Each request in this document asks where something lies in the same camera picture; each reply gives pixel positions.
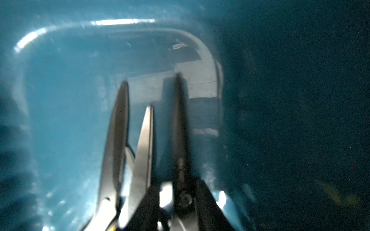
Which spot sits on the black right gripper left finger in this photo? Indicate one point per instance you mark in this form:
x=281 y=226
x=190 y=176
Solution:
x=146 y=216

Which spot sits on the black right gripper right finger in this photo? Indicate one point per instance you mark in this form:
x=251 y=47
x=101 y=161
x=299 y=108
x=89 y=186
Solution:
x=210 y=216

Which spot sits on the large black scissors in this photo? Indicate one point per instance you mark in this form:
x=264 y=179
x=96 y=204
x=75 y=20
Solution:
x=184 y=217

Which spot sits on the blue handled scissors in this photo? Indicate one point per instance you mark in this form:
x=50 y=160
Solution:
x=125 y=177

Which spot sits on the teal plastic storage box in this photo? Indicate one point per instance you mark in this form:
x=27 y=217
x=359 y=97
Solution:
x=277 y=99

